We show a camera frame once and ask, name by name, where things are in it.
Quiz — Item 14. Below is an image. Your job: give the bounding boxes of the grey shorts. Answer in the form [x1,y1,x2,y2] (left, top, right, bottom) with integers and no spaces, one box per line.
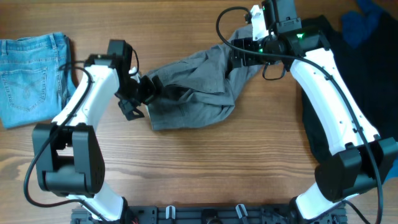
[146,44,261,131]

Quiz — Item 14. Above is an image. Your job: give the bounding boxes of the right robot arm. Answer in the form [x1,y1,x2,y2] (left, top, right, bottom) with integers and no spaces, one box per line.
[228,1,397,223]

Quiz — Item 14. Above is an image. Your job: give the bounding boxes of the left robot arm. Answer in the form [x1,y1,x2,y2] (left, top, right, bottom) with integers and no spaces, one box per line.
[23,40,163,223]

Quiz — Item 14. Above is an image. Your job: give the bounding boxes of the dark blue garment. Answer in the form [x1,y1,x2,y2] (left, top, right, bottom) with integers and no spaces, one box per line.
[340,0,398,184]

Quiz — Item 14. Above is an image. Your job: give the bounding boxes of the folded light blue jeans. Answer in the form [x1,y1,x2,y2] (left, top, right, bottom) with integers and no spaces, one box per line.
[1,32,76,129]

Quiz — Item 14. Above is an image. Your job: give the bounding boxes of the black garment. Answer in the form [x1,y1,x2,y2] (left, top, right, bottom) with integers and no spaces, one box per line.
[300,12,398,164]

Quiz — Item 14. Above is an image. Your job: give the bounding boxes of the right black cable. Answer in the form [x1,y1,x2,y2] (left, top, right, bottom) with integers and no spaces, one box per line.
[215,6,384,224]

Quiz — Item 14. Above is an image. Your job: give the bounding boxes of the black cable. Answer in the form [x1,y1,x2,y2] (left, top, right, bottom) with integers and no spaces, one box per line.
[215,6,384,224]
[23,60,109,223]

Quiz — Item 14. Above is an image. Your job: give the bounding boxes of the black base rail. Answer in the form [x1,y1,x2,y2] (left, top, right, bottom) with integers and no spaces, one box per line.
[70,204,348,224]

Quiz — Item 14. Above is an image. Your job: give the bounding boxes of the left black cable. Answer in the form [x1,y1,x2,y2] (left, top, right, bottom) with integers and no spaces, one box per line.
[23,60,109,223]

